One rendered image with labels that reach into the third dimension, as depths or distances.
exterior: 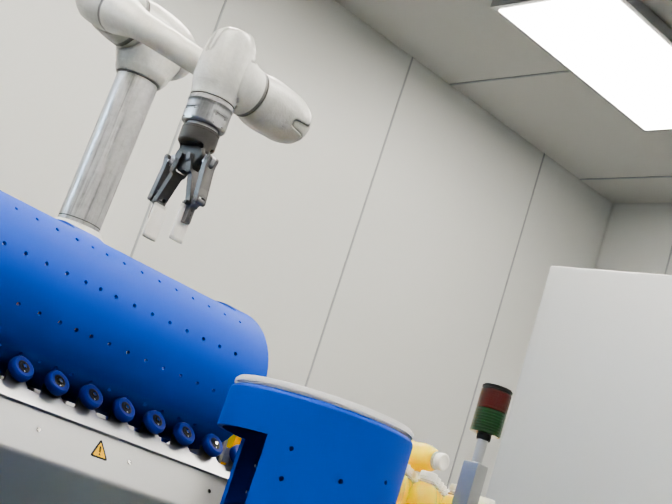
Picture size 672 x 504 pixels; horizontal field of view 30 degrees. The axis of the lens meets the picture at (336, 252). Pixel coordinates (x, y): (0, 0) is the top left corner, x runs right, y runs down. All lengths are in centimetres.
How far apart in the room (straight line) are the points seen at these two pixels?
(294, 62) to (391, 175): 82
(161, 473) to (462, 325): 465
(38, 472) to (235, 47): 88
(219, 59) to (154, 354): 59
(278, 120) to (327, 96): 366
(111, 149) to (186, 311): 73
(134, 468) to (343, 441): 60
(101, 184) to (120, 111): 18
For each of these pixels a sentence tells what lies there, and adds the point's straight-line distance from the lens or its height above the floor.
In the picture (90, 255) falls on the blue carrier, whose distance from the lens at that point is 215.
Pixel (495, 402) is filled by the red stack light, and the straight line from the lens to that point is 254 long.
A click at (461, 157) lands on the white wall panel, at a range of 679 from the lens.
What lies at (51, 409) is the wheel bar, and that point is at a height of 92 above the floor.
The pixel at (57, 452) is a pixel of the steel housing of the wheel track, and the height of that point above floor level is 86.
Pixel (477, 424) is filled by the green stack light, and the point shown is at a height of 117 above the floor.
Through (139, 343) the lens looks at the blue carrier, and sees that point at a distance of 219.
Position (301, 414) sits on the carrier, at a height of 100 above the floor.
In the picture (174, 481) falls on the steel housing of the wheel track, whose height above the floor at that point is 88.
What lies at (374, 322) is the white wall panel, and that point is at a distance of 636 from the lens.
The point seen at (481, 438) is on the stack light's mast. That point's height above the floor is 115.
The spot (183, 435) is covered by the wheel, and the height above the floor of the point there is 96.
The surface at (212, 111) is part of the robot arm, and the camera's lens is 240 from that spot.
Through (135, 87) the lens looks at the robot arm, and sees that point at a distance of 294.
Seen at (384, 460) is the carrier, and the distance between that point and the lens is 178.
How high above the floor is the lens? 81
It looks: 14 degrees up
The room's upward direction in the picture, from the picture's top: 18 degrees clockwise
